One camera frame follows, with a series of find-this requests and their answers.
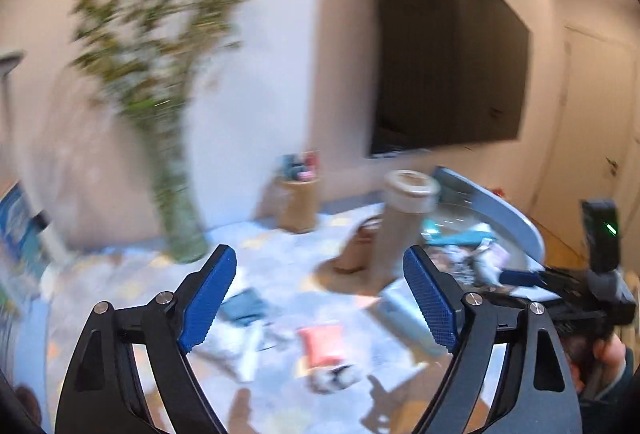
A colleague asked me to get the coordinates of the beige wall panel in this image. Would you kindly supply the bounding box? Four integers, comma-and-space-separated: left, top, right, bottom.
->
309, 0, 387, 166

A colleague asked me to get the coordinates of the person's right forearm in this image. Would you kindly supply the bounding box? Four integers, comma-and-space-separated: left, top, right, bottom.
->
596, 347, 640, 409

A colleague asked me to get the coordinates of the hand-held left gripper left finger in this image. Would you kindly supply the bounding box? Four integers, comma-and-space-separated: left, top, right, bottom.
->
54, 244, 238, 434

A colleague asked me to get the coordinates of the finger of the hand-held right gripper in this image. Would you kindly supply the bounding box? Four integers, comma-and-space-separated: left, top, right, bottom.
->
499, 269, 547, 288

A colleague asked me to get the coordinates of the glass vase with plant stems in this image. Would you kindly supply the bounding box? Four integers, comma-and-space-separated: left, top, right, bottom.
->
69, 0, 265, 265

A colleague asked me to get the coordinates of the person's right hand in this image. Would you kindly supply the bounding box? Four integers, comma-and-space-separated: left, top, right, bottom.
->
569, 335, 628, 393

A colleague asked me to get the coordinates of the tan tumbler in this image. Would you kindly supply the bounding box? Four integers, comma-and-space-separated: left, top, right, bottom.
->
369, 169, 442, 291

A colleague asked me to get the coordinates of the white door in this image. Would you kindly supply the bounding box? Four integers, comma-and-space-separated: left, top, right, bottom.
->
564, 24, 640, 237

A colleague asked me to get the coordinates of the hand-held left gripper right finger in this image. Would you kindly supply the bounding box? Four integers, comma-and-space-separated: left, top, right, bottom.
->
402, 244, 584, 434

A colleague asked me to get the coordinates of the wooden pen holder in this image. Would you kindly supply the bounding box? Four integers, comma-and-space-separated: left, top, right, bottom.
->
274, 176, 322, 234

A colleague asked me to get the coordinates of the teal packet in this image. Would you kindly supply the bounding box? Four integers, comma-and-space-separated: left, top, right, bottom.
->
421, 219, 494, 248

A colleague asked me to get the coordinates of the teal cloth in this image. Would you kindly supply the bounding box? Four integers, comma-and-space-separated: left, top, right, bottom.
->
219, 291, 272, 328

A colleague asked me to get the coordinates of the pink packet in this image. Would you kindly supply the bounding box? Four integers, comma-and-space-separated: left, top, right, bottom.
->
297, 323, 349, 370

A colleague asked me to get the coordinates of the purple packet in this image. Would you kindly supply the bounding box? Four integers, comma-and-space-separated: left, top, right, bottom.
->
470, 238, 512, 286

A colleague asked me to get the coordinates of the patterned table mat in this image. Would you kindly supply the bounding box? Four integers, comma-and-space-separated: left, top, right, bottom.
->
10, 201, 501, 434

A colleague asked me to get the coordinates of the white bottle with black cap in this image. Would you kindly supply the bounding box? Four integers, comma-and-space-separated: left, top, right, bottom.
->
32, 209, 69, 266

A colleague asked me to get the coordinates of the black television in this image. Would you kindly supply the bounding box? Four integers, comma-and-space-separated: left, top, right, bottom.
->
369, 0, 531, 160

